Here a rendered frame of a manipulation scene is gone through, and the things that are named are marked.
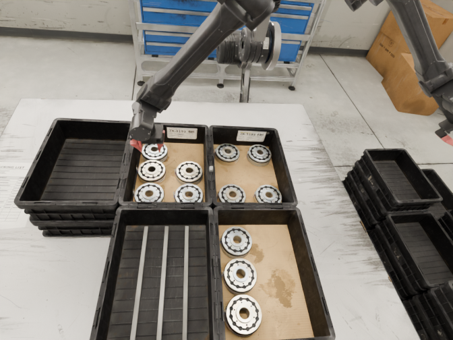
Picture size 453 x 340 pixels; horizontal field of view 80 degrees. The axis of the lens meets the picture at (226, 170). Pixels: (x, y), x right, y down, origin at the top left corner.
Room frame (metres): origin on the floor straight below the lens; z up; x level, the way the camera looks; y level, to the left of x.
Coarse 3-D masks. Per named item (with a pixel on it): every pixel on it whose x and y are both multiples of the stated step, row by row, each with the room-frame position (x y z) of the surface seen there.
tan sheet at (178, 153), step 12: (144, 144) 0.78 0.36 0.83; (168, 144) 0.81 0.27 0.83; (180, 144) 0.82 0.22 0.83; (192, 144) 0.84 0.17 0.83; (168, 156) 0.74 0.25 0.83; (180, 156) 0.76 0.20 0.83; (192, 156) 0.77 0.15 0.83; (168, 168) 0.68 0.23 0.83; (168, 180) 0.62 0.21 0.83; (168, 192) 0.56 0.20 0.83; (204, 192) 0.60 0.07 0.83
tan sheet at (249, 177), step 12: (216, 144) 0.86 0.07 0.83; (240, 156) 0.82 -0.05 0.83; (216, 168) 0.73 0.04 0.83; (228, 168) 0.74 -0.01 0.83; (240, 168) 0.76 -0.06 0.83; (252, 168) 0.77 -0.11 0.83; (264, 168) 0.78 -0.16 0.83; (216, 180) 0.67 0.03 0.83; (228, 180) 0.68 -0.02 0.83; (240, 180) 0.69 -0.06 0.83; (252, 180) 0.70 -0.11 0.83; (264, 180) 0.72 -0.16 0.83; (216, 192) 0.61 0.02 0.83; (252, 192) 0.64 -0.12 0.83
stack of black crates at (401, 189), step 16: (368, 160) 1.25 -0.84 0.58; (384, 160) 1.37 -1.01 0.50; (400, 160) 1.36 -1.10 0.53; (352, 176) 1.28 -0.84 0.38; (368, 176) 1.18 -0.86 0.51; (384, 176) 1.23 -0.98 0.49; (400, 176) 1.26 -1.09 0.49; (416, 176) 1.22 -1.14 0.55; (352, 192) 1.19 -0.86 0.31; (368, 192) 1.12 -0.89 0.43; (384, 192) 1.04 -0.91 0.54; (400, 192) 1.12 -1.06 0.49; (416, 192) 1.14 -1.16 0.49; (432, 192) 1.09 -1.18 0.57; (368, 208) 1.03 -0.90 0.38; (384, 208) 0.97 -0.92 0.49; (400, 208) 0.98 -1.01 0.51; (416, 208) 1.01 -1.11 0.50; (368, 224) 0.97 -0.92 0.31
